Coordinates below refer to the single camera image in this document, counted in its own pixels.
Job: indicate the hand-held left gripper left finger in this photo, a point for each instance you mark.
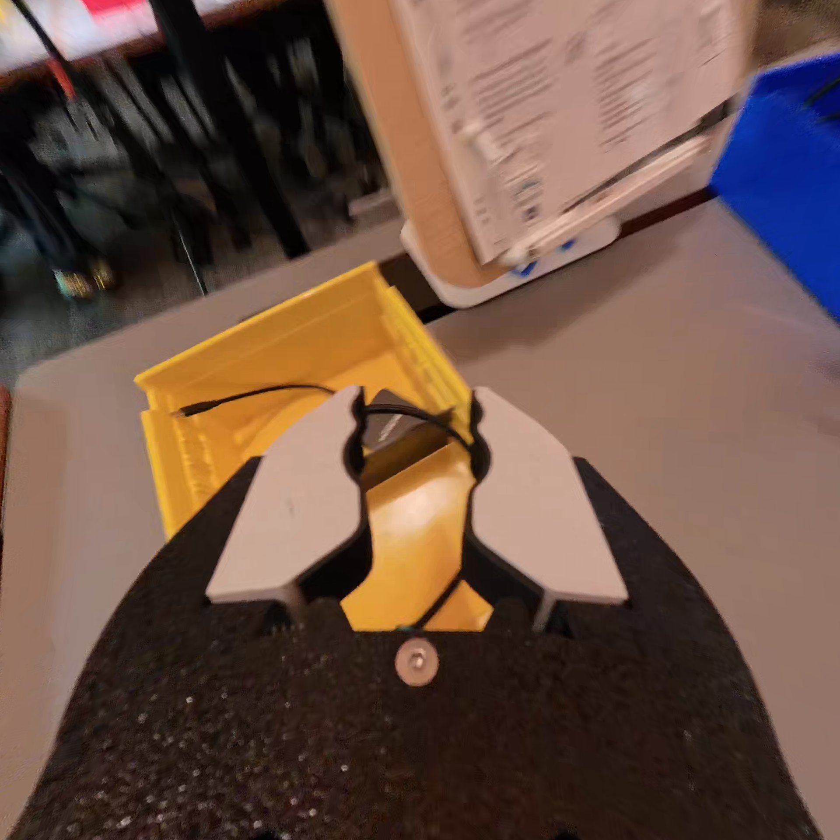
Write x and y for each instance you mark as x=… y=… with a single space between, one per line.
x=295 y=505

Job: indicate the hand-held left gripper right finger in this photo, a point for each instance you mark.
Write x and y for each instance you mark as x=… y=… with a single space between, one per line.
x=544 y=518

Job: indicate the yellow plastic bin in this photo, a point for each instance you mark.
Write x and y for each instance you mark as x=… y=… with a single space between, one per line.
x=295 y=354

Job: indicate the blue plastic bin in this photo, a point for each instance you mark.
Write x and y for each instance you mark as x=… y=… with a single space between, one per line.
x=781 y=177

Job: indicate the white printed paper sheets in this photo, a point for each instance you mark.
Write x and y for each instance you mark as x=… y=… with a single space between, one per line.
x=558 y=98

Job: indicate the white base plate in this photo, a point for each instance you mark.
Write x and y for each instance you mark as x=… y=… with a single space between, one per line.
x=472 y=292

